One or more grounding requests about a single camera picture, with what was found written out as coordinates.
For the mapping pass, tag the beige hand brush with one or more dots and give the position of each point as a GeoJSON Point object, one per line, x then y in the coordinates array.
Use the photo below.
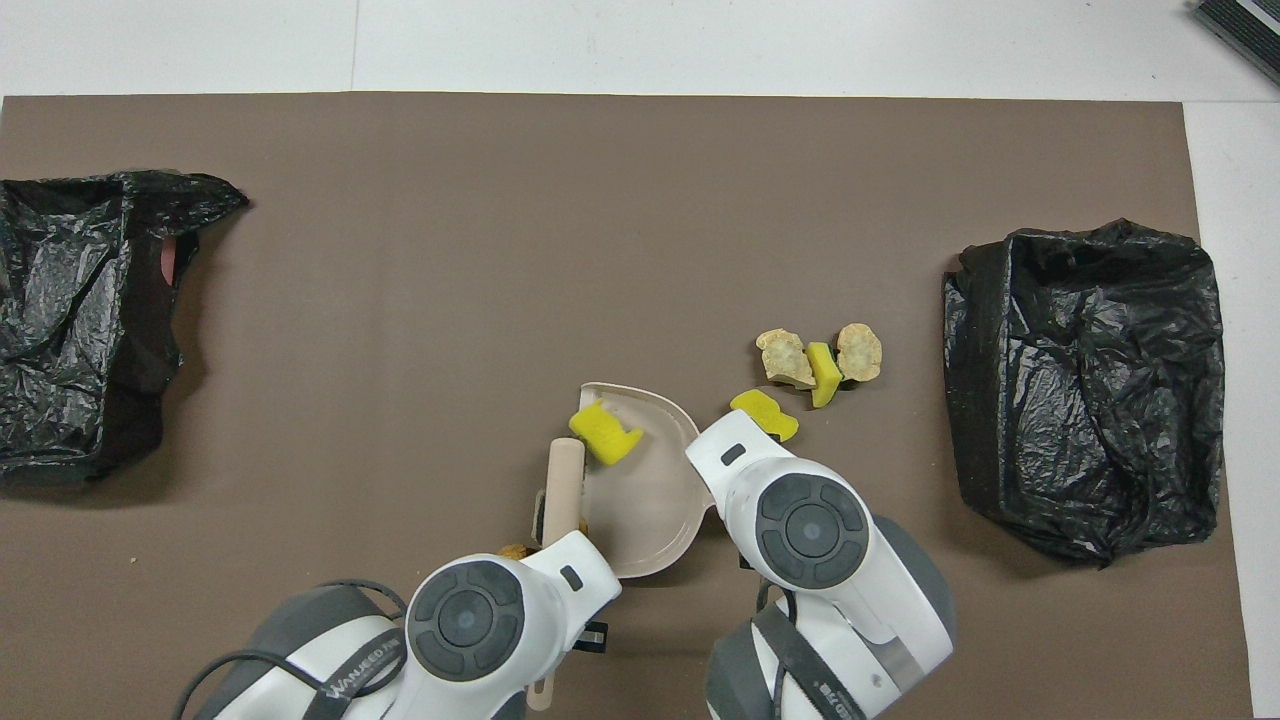
{"type": "Point", "coordinates": [565, 490]}

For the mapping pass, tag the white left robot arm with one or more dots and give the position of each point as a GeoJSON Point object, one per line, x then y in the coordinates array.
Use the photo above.
{"type": "Point", "coordinates": [470, 625]}

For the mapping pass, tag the small yellow green sponge piece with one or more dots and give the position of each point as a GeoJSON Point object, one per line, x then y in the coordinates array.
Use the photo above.
{"type": "Point", "coordinates": [824, 375]}

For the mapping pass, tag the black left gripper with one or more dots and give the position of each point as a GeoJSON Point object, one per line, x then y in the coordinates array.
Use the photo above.
{"type": "Point", "coordinates": [592, 636]}

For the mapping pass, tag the dark ribbed panel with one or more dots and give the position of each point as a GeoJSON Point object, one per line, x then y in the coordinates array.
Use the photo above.
{"type": "Point", "coordinates": [1245, 30]}

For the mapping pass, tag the notched yellow sponge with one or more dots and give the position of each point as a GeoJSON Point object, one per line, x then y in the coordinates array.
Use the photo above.
{"type": "Point", "coordinates": [600, 432]}

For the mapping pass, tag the beige plastic dustpan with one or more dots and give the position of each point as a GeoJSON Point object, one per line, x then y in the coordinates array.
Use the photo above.
{"type": "Point", "coordinates": [650, 510]}

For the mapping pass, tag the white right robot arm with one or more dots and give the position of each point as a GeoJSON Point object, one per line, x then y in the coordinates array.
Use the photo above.
{"type": "Point", "coordinates": [810, 530]}

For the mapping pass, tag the brown cork shaped roll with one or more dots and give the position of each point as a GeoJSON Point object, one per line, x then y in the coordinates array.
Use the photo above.
{"type": "Point", "coordinates": [515, 551]}

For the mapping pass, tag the brown table mat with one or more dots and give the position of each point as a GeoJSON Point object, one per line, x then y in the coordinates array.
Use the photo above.
{"type": "Point", "coordinates": [400, 300]}

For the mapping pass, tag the pale bread piece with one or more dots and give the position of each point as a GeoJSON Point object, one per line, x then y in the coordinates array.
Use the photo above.
{"type": "Point", "coordinates": [860, 352]}
{"type": "Point", "coordinates": [785, 360]}

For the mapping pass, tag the large yellow sponge chunk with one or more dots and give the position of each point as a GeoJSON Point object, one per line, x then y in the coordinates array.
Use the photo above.
{"type": "Point", "coordinates": [765, 412]}

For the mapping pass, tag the black bag lined pink bin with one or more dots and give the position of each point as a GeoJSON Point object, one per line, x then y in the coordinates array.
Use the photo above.
{"type": "Point", "coordinates": [70, 330]}

